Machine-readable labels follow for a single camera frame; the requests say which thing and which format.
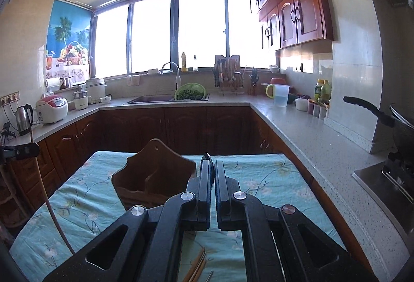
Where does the green colander with vegetables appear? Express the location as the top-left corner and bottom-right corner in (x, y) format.
(174, 82), (206, 101)

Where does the wooden utensil holder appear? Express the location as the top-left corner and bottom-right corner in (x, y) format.
(112, 139), (196, 210)

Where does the teal floral tablecloth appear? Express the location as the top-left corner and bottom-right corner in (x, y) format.
(10, 151), (342, 281)

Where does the black frying pan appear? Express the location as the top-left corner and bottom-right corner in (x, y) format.
(343, 96), (413, 159)

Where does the steel gas stove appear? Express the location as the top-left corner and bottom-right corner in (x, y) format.
(352, 153), (413, 253)

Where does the tropical fruit poster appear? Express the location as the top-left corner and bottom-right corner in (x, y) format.
(45, 0), (92, 84)

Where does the clear measuring jug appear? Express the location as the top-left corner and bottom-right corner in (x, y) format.
(265, 85), (290, 108)

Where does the yellow oil bottle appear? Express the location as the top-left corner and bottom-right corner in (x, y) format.
(314, 79), (331, 105)

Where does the chrome sink faucet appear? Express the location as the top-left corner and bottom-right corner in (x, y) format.
(160, 62), (182, 89)

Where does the steel electric kettle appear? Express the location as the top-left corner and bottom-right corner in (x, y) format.
(15, 103), (34, 136)

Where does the white red rice cooker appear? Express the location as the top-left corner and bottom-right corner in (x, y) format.
(35, 95), (68, 125)

